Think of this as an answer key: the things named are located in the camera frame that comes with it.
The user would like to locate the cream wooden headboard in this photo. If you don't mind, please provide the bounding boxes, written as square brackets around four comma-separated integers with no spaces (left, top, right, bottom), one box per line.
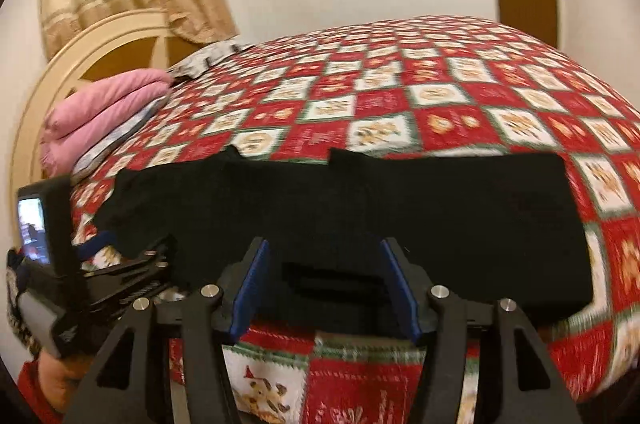
[3,9,200,246]

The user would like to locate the grey white patterned pillow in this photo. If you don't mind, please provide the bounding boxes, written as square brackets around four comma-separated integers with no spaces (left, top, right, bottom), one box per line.
[167,39,252,80]

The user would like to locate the red sleeve forearm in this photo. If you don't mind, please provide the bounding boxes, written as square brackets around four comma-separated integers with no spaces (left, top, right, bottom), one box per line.
[17,360,63,424]

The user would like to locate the grey patterned folded sheet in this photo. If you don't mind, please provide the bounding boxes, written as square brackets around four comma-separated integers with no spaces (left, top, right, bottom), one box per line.
[70,93,170,185]

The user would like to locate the red christmas patterned bedspread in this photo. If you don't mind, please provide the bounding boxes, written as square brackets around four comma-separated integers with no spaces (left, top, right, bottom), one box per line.
[72,16,639,423]

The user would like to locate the left hand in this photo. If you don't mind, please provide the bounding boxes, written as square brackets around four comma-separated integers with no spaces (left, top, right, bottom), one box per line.
[37,349,94,414]

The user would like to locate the black pants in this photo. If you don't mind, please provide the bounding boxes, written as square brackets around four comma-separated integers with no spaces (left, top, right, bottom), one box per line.
[93,147,593,335]

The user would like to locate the pink folded blanket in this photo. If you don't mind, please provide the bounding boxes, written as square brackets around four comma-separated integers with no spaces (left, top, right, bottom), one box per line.
[40,68,172,178]

